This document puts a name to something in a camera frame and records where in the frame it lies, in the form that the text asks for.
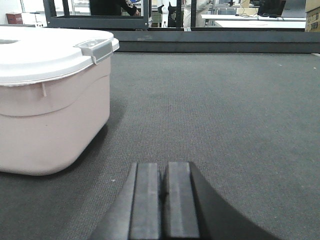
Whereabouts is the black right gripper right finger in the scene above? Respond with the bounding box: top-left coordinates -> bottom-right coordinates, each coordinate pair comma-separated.
162,162 -> 278,240

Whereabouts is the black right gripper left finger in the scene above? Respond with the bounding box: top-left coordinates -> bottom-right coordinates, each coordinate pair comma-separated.
89,163 -> 162,240

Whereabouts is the black metal frame cart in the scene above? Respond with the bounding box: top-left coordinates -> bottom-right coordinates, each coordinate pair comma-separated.
43,0 -> 152,30

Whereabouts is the person in dark clothes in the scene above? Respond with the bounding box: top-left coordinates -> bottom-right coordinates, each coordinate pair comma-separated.
89,0 -> 140,17

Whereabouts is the cardboard box stack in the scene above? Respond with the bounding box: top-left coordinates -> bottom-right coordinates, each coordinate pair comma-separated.
305,0 -> 320,32

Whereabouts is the white lidded pink bin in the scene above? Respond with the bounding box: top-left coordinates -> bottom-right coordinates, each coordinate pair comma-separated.
0,26 -> 120,176

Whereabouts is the white desk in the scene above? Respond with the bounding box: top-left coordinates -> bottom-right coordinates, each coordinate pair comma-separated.
201,14 -> 306,29

